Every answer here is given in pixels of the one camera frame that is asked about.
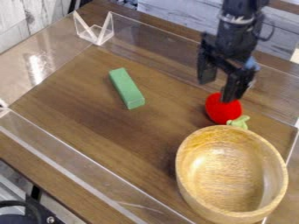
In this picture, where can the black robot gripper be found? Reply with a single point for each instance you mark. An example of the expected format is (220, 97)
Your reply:
(232, 44)

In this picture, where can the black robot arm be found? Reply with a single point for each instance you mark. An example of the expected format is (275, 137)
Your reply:
(243, 5)

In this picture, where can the green rectangular block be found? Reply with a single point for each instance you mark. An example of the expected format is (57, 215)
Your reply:
(127, 89)

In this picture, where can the clear acrylic corner bracket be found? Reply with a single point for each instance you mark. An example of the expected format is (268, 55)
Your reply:
(95, 34)

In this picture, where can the red plush strawberry toy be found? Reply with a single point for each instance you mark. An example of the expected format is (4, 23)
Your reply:
(225, 113)

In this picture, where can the wooden bowl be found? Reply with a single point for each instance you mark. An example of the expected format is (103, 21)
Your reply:
(231, 175)

